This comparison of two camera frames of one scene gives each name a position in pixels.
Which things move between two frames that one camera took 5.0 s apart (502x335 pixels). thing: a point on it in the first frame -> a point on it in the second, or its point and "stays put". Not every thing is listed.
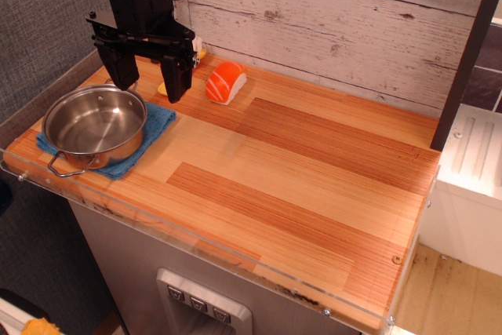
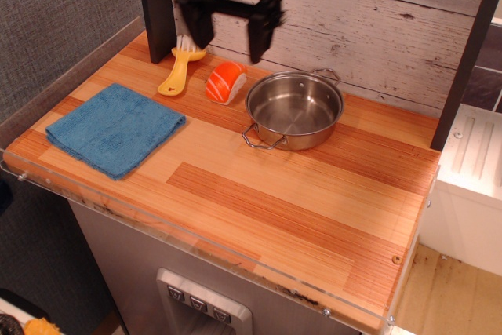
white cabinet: [463, 214] stays put
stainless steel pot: [94, 121] -> [294, 111]
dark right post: [467, 60] stays put
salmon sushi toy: [225, 81] stays put
